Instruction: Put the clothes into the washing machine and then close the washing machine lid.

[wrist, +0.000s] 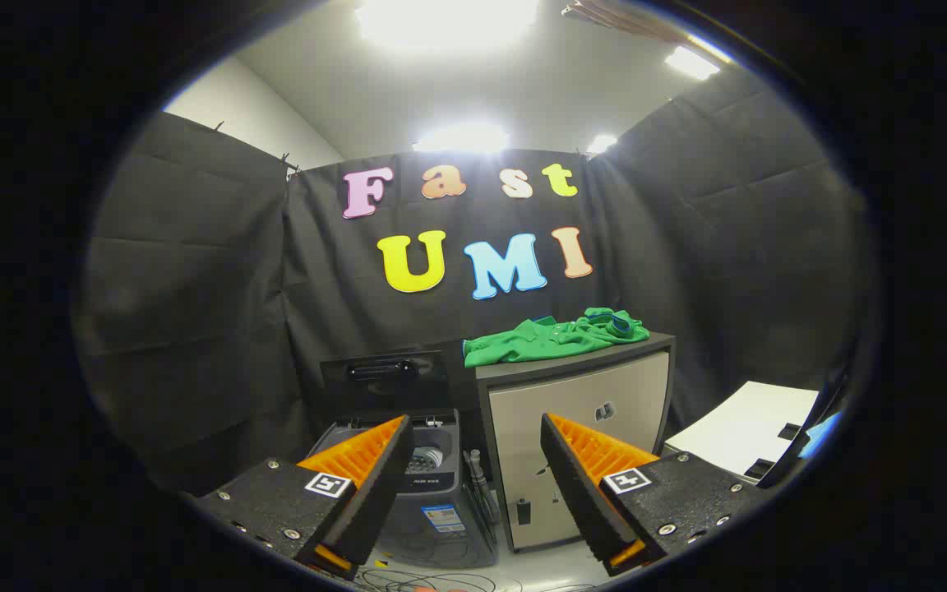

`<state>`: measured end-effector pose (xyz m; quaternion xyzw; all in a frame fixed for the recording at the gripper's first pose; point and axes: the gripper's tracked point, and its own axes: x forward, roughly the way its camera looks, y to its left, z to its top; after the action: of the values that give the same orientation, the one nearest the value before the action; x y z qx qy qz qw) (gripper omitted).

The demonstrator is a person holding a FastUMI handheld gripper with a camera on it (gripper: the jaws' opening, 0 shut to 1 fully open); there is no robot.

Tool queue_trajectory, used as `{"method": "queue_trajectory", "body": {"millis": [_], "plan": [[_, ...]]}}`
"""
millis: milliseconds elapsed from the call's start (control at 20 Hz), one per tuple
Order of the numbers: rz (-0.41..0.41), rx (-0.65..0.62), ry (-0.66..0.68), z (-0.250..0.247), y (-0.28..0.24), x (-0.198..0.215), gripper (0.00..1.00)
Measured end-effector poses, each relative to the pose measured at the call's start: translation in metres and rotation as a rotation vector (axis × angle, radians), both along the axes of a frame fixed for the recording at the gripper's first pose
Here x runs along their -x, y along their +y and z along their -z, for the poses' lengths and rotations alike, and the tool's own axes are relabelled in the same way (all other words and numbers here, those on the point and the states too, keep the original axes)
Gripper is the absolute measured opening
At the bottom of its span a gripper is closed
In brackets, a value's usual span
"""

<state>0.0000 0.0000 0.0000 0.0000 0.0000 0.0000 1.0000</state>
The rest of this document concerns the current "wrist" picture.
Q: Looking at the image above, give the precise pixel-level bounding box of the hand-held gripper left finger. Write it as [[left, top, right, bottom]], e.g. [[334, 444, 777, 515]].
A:
[[194, 414, 415, 581]]

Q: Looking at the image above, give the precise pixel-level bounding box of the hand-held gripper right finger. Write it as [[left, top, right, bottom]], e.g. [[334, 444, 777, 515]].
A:
[[540, 412, 770, 576]]

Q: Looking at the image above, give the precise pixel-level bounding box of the dark grey washing machine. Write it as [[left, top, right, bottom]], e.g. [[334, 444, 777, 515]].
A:
[[307, 409, 497, 570]]

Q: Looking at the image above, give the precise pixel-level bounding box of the dark washing machine lid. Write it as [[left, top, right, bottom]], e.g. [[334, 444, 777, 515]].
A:
[[319, 350, 451, 412]]

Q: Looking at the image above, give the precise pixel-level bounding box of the green polo shirt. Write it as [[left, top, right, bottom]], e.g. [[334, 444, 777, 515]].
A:
[[463, 308, 652, 368]]

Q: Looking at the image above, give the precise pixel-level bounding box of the grey cabinet with dark top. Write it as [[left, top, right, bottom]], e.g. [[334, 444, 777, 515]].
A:
[[473, 332, 677, 553]]

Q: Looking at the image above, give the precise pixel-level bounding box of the white board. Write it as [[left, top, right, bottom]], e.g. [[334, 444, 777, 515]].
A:
[[664, 381, 820, 484]]

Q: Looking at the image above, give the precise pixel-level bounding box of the black backdrop cloth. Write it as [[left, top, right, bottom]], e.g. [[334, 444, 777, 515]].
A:
[[71, 62, 877, 494]]

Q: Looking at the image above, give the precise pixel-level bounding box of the blue object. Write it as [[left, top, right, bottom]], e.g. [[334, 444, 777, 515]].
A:
[[798, 411, 843, 460]]

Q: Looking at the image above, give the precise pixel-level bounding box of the round ceiling light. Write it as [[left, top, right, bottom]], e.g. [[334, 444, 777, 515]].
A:
[[412, 123, 511, 155]]

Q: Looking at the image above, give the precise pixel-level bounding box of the rectangular ceiling light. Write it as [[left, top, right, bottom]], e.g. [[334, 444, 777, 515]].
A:
[[664, 46, 721, 81]]

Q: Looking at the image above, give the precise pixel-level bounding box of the large ceiling light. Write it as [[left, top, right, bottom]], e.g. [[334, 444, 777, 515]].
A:
[[356, 0, 540, 52]]

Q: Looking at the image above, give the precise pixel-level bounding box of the grey washing machine hose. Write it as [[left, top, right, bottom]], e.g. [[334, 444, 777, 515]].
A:
[[464, 448, 501, 543]]

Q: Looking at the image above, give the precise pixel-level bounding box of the tangle of floor cables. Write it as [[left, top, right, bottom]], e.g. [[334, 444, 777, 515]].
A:
[[354, 555, 598, 592]]

